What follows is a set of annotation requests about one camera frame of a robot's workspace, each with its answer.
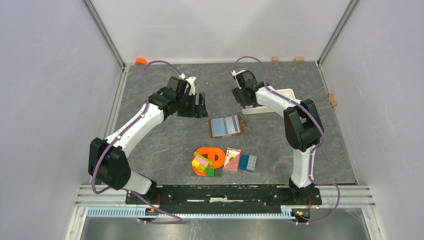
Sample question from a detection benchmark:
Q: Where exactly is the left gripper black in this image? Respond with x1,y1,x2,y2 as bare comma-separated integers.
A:
176,91,208,119

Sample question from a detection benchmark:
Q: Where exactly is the white plastic tray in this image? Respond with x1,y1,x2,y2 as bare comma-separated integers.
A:
241,87,297,116

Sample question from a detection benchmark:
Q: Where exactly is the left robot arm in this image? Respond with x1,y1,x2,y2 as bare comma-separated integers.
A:
88,74,208,204

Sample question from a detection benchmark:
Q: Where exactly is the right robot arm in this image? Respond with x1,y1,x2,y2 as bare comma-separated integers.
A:
231,70,324,204

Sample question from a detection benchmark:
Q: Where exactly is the playing card box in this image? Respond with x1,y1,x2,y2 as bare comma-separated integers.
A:
223,147,242,172

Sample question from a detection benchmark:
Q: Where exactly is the orange plastic loop toy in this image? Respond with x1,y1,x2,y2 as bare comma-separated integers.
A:
191,147,226,178

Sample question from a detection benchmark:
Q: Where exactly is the pink yellow brick stack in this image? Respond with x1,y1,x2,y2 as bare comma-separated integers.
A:
191,152,214,173

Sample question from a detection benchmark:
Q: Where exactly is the green building brick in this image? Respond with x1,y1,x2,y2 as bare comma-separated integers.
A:
206,168,215,177

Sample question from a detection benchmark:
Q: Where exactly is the dark grey building brick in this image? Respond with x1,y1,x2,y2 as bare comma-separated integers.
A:
214,168,223,178

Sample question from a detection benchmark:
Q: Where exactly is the blue building brick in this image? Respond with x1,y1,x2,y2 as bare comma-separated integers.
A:
238,154,249,171

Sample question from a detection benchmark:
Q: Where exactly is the orange round cap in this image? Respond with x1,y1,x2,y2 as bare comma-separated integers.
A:
134,57,147,66

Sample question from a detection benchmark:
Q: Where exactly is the wooden curved piece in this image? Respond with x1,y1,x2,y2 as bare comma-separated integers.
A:
328,92,338,108

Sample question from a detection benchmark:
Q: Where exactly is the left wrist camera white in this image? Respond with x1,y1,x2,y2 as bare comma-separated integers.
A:
178,73,196,96

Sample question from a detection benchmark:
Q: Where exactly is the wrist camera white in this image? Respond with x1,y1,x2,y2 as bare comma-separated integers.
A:
178,73,196,96
230,69,245,89

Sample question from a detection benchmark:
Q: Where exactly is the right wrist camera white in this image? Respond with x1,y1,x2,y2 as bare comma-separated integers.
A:
230,69,245,89

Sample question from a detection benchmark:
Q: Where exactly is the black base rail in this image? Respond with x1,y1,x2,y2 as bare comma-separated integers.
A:
144,184,323,214

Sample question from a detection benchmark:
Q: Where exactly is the white cable comb strip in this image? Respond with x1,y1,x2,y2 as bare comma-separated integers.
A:
87,206,295,220

